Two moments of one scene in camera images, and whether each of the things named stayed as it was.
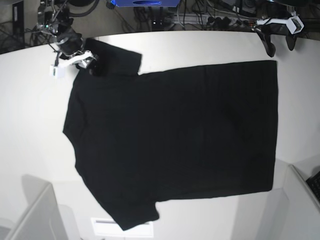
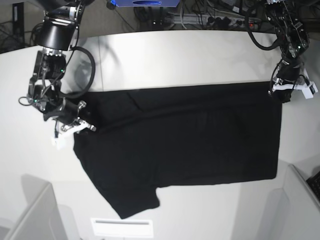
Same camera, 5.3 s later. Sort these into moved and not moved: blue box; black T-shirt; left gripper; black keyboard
Moved: black T-shirt; left gripper
Not moved: black keyboard; blue box
